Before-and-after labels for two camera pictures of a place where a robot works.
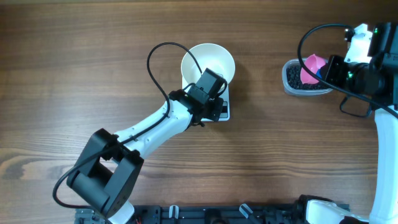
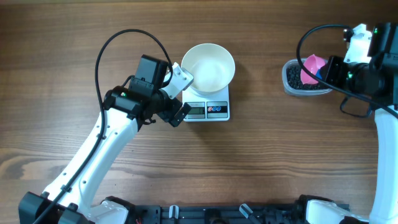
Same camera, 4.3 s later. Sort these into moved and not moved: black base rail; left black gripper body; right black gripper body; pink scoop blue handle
Moved: left black gripper body
Not moved: right black gripper body; black base rail; pink scoop blue handle
